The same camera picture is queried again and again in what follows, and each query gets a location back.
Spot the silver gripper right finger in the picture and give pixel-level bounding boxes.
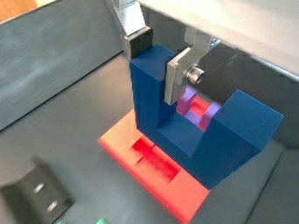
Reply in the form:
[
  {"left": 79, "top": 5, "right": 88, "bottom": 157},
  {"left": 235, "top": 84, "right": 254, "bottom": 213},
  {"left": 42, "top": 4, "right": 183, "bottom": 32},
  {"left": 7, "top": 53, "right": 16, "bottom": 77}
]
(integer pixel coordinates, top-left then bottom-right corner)
[{"left": 163, "top": 27, "right": 220, "bottom": 105}]

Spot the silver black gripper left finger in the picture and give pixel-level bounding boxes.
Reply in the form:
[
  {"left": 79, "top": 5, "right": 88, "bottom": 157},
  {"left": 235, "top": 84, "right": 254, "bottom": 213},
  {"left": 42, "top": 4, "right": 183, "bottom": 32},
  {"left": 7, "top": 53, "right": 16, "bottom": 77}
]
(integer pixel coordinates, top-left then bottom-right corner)
[{"left": 106, "top": 0, "right": 154, "bottom": 59}]

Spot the blue U-shaped block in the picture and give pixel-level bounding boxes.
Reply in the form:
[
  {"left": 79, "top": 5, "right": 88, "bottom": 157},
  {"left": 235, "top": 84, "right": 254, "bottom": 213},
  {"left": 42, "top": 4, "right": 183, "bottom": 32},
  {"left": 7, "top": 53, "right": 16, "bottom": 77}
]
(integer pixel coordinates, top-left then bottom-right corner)
[{"left": 130, "top": 45, "right": 285, "bottom": 189}]

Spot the red puzzle base board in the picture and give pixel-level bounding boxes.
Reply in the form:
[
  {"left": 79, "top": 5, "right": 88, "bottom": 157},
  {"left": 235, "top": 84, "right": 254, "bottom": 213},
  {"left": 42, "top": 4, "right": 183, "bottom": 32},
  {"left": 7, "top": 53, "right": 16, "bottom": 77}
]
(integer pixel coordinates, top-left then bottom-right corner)
[{"left": 98, "top": 110, "right": 210, "bottom": 224}]

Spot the purple U-shaped block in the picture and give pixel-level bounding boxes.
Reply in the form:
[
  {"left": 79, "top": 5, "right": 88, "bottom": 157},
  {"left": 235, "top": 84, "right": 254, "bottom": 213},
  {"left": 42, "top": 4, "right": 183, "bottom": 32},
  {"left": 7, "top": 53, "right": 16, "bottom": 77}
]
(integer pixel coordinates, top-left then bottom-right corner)
[{"left": 176, "top": 86, "right": 220, "bottom": 130}]

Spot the green zigzag block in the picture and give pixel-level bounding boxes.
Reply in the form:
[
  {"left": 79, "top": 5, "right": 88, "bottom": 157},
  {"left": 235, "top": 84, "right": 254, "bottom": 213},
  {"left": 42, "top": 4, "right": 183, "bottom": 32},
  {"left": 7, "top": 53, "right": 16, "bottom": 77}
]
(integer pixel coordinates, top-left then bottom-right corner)
[{"left": 58, "top": 218, "right": 110, "bottom": 224}]

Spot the black bracket holder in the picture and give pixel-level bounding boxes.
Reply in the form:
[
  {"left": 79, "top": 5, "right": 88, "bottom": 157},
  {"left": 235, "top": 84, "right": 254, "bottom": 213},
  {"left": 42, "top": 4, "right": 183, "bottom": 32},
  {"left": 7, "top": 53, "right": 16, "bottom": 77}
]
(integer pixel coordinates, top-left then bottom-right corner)
[{"left": 0, "top": 157, "right": 74, "bottom": 224}]

